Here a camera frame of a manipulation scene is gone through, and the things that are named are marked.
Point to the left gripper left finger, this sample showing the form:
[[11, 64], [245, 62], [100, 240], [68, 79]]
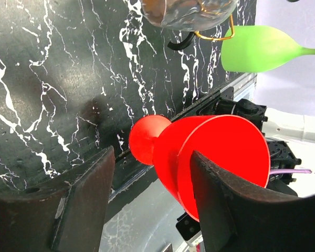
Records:
[[66, 213]]

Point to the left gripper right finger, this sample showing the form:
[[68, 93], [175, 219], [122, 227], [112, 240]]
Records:
[[237, 215]]

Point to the red plastic wine glass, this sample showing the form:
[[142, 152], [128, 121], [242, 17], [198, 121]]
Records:
[[231, 142]]

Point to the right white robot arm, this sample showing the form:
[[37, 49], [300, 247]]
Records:
[[273, 124]]

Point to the green plastic wine glass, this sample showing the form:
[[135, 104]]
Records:
[[259, 48]]

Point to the clear glass wine glass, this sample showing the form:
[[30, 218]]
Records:
[[187, 15]]

